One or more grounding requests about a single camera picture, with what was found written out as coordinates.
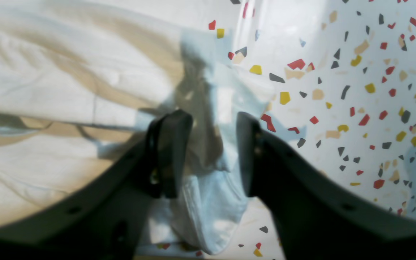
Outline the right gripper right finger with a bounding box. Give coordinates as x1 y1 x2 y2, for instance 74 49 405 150
236 112 416 260

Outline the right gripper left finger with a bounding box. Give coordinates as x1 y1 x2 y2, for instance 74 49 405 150
0 110 193 260

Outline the white printed T-shirt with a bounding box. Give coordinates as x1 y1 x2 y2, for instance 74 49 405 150
0 0 274 255

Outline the terrazzo patterned tablecloth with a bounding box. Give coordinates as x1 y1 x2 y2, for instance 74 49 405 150
131 0 416 260

